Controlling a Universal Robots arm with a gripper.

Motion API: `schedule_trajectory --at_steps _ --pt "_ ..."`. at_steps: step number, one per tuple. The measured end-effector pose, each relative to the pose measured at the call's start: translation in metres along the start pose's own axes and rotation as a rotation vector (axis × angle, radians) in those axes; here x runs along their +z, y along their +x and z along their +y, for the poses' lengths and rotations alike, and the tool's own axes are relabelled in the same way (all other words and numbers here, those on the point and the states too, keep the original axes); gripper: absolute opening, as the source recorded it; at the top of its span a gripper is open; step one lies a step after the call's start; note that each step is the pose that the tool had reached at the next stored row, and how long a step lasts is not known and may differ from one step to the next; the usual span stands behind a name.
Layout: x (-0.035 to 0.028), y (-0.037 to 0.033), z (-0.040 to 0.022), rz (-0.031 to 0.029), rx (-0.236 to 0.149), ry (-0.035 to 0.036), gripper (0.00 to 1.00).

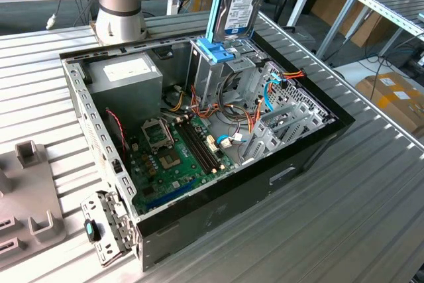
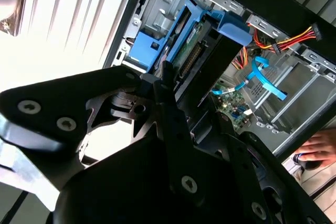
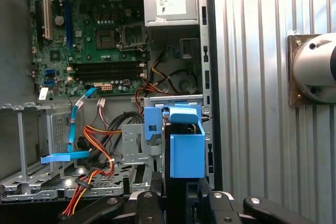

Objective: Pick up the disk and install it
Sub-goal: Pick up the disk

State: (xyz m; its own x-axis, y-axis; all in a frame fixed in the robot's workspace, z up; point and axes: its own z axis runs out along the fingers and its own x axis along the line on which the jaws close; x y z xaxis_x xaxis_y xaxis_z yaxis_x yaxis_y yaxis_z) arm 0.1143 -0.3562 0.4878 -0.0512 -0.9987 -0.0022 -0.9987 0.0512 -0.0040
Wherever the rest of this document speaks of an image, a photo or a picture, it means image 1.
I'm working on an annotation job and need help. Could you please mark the hard disk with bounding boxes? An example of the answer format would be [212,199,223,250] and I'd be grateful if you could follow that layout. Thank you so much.
[204,0,276,44]

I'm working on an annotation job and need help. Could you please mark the blue data wire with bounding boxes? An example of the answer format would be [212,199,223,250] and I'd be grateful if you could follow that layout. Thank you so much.
[262,72,283,112]

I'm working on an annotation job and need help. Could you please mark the orange red yellow power wire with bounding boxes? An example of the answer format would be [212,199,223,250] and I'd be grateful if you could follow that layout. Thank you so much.
[246,69,306,137]

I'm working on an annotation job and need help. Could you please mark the metal disk bay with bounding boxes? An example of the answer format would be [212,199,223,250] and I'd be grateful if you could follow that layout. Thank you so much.
[240,99,335,166]

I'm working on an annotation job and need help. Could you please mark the blue plastic drive latch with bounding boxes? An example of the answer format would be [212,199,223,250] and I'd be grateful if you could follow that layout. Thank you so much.
[195,36,238,64]

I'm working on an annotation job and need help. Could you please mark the metal drive cage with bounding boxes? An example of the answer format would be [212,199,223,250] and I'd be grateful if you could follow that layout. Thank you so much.
[185,36,266,111]

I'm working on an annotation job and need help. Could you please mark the cardboard box under desk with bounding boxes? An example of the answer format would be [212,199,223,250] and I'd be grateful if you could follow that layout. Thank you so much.
[339,0,403,48]

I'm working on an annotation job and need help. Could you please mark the metal slat side table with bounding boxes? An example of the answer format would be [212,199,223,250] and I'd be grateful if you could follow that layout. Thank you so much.
[316,0,424,62]

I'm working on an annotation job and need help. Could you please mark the grey power supply unit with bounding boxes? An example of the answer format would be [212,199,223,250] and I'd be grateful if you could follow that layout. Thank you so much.
[86,52,164,131]

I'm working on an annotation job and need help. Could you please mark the black RAM slot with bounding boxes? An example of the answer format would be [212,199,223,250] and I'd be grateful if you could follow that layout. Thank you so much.
[187,120,222,170]
[180,123,213,174]
[176,125,209,176]
[184,122,217,172]

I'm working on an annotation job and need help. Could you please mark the metal socket cover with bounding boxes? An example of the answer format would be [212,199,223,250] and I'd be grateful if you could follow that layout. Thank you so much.
[140,117,176,150]

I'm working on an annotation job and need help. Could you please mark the cardboard box with labels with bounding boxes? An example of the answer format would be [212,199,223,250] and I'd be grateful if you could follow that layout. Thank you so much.
[356,72,424,138]

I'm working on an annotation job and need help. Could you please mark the green motherboard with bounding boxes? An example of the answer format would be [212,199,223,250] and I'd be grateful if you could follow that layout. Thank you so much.
[127,115,238,216]

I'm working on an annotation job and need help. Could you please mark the open black PC case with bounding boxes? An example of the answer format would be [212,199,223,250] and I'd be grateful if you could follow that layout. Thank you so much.
[59,23,356,272]

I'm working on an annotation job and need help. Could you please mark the blue expansion slot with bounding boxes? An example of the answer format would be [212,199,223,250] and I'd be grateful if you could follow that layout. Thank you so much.
[145,179,197,209]

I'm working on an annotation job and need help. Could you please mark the black teal latch clip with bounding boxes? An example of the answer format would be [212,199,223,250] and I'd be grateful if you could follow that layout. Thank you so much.
[83,218,102,242]

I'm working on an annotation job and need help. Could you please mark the grey parts rack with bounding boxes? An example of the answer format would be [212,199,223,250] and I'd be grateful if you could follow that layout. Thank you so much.
[0,142,67,269]

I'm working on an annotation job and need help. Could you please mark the orange black wire bundle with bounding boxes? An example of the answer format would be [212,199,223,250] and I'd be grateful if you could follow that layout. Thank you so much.
[190,84,259,121]

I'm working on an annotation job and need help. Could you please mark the yellow orange supply wires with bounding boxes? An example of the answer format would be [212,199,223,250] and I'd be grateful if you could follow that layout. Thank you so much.
[164,84,186,112]

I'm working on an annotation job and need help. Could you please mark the white plug purple wire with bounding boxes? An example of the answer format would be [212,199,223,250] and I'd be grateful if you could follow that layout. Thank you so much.
[228,120,248,144]

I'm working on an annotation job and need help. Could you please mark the short blue board wire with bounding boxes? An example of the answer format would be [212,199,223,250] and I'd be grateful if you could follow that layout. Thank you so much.
[215,134,233,148]

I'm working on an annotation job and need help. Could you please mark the red black fan wire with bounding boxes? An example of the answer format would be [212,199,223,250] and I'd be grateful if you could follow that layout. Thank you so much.
[105,107,129,163]

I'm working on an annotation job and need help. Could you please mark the metal expansion slot bracket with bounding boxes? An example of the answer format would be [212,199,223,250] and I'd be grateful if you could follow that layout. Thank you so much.
[80,190,140,268]

